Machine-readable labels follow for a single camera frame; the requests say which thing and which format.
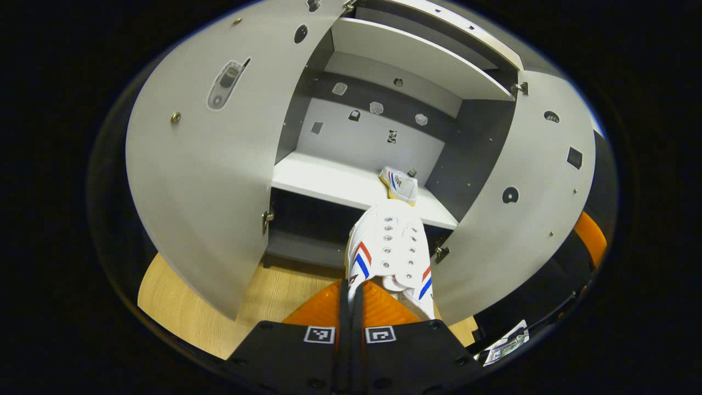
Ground white shoe cabinet door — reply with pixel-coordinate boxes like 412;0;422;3
125;0;352;321
431;69;597;325

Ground white striped shoe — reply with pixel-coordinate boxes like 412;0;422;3
344;199;437;320
380;166;419;206

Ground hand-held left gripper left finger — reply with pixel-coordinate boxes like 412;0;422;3
224;279;352;395

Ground black backdrop cloth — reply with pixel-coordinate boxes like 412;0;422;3
87;82;619;308

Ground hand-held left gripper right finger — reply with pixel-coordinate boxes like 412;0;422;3
351;281;483;395

